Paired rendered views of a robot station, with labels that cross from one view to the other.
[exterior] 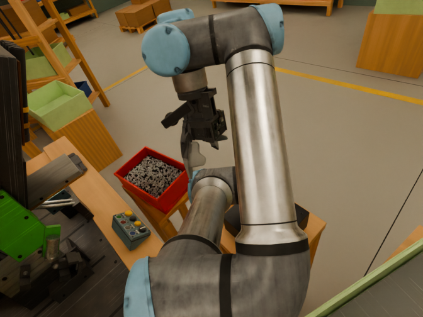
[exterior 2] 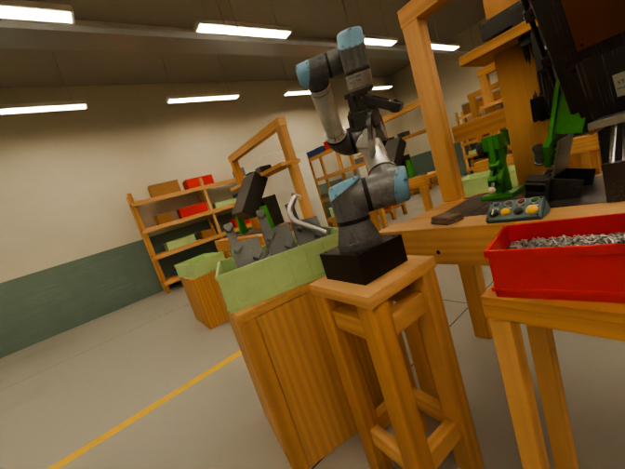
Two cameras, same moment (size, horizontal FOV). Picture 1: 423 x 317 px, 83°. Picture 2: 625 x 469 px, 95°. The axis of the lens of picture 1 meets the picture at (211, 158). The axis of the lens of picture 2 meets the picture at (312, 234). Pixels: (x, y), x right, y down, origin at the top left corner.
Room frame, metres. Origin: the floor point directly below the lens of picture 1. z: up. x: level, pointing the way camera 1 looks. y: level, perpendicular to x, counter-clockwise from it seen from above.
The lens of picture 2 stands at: (1.41, -0.27, 1.18)
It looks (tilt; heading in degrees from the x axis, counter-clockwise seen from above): 9 degrees down; 180
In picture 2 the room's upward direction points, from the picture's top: 17 degrees counter-clockwise
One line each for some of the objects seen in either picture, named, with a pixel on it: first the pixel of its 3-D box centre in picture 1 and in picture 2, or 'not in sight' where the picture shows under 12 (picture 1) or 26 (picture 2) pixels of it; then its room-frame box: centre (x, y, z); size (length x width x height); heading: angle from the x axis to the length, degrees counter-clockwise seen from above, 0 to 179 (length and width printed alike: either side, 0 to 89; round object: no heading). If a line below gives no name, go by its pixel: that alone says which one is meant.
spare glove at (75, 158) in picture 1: (72, 166); not in sight; (1.00, 0.71, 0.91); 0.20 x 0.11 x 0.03; 31
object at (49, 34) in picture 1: (45, 43); not in sight; (6.89, 3.22, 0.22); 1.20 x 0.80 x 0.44; 165
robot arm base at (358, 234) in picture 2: not in sight; (356, 231); (0.43, -0.12, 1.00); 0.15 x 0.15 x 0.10
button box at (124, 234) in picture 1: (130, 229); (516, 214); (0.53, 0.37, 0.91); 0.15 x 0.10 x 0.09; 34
